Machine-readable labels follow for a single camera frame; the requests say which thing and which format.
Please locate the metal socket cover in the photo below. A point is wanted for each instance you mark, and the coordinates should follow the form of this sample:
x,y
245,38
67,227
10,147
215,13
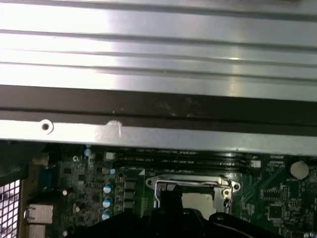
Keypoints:
x,y
219,199

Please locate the black open PC case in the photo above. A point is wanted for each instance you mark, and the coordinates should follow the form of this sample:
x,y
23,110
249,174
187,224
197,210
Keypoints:
x,y
158,99

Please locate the CPU socket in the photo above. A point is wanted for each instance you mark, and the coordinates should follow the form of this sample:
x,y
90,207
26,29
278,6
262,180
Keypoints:
x,y
188,179

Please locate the silver CPU green board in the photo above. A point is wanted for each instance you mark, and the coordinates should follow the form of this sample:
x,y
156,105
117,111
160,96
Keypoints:
x,y
198,202

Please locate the silver port housing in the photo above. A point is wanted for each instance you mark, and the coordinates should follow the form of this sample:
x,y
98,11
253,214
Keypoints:
x,y
39,218

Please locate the round coin cell battery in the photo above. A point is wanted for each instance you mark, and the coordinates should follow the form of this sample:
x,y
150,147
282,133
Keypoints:
x,y
299,169

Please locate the green motherboard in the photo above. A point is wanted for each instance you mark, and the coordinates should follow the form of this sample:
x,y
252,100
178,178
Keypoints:
x,y
272,188

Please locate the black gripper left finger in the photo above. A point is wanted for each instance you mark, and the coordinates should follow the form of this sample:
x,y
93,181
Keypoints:
x,y
128,226

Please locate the metal locking lever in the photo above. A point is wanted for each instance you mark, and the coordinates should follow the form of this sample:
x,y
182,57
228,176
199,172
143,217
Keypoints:
x,y
185,176

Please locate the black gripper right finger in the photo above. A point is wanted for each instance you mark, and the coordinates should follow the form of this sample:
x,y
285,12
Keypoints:
x,y
193,225

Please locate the black RAM slot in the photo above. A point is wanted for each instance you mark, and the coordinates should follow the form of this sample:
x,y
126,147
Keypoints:
x,y
185,170
173,157
173,164

